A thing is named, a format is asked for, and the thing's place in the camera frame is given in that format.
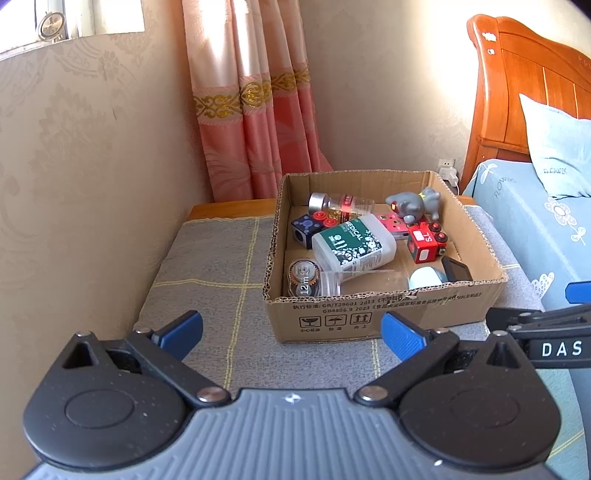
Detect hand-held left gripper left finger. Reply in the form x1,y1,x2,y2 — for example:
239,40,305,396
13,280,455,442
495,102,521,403
60,310,232,408

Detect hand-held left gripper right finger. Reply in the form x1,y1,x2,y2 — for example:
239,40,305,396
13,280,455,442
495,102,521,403
355,310,532,409

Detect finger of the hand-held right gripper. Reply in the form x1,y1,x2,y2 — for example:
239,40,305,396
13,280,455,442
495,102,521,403
486,305,591,330
566,282,591,305

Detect brown cardboard box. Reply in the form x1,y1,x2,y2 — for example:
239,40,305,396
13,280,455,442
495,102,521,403
262,170,509,343

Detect white round container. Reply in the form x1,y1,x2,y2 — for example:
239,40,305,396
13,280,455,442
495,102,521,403
409,267,448,291

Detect clear plastic jar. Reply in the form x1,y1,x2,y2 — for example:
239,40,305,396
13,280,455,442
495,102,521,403
316,270,409,297

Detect black rectangular device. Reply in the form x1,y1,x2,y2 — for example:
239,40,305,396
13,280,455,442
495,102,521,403
441,256,474,282

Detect red toy train block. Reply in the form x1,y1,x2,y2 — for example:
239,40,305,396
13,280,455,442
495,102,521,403
407,222,448,264

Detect translucent white plastic bottle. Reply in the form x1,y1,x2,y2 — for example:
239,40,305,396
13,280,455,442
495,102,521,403
311,215,398,273

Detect clear case with red label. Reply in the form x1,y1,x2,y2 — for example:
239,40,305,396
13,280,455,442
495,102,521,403
376,212,409,241

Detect black tape measure tool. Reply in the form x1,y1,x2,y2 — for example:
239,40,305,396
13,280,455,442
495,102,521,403
285,258,320,298

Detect grey animal figurine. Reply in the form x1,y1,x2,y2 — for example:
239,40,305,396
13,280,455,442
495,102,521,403
385,187,441,227

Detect glass bottle of gold capsules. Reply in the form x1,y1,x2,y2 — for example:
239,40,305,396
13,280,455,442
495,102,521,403
308,191,376,221

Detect black toy train block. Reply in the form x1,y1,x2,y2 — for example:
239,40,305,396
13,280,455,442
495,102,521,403
291,211,338,250

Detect blue floral bed sheet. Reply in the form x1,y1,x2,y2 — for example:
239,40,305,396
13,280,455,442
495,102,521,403
462,159,591,310

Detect light blue pillow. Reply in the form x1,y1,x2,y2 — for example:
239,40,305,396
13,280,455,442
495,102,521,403
519,92,591,199

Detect wooden bed headboard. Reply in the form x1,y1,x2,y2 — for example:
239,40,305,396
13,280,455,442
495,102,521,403
459,14,591,195

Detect pink patterned curtain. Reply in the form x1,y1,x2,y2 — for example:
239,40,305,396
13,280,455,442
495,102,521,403
182,0,335,203

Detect small round clock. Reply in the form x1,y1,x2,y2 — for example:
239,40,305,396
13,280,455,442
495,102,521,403
37,11,65,41

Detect window frame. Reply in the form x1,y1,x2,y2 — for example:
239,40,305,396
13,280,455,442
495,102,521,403
0,0,146,58

